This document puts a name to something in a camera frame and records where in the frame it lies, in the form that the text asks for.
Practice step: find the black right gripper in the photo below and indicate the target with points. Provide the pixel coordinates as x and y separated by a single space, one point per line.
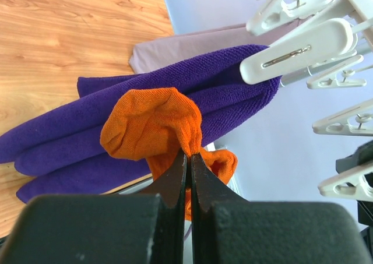
358 167

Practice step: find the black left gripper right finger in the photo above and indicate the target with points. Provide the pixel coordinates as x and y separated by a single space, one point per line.
226 228

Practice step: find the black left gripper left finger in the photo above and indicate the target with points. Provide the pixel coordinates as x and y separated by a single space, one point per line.
145 227

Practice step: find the orange sock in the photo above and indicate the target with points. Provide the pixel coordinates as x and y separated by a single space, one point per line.
154 124

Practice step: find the purple cloth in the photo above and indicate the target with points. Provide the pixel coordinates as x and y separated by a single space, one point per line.
61 149

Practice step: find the white clip sock hanger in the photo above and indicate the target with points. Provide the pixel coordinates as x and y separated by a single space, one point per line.
328 37

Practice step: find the white and grey drying rack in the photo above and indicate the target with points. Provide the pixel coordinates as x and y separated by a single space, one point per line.
305 73

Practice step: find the pale lilac hanging cloth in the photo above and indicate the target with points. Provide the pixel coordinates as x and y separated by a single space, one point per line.
151 55

